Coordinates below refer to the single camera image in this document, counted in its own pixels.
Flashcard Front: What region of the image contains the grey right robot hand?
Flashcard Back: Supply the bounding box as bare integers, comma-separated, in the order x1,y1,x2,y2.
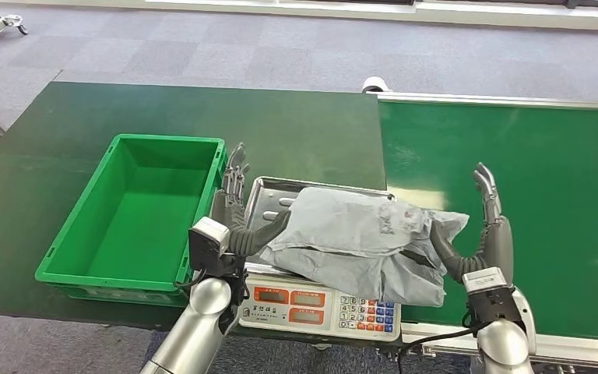
429,162,515,285

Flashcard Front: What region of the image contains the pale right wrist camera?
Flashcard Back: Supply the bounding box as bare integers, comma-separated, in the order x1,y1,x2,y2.
461,266,524,323

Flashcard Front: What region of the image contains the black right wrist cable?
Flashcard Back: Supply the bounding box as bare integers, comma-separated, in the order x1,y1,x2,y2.
396,319,486,374

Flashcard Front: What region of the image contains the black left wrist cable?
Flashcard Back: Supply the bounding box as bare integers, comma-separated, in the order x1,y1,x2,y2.
174,268,208,290

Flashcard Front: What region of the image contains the green plastic basket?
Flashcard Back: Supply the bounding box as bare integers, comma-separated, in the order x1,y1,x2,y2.
34,134,228,308

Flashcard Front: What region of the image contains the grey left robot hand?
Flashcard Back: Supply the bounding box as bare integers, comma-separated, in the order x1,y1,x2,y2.
211,143,292,258

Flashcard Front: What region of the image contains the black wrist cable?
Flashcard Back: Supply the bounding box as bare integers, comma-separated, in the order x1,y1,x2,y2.
396,319,486,374
174,268,208,290

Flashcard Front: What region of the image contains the white electronic weighing scale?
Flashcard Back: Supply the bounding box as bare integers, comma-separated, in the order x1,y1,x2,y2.
237,176,402,343

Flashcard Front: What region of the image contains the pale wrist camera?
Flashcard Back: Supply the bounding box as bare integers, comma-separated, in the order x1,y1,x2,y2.
461,266,524,323
188,217,231,277

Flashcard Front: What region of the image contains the grey plastic mailer package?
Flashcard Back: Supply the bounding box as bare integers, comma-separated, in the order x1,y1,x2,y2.
259,186,470,308

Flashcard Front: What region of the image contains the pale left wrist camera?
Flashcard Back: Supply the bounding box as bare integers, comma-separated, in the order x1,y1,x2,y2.
188,217,231,277

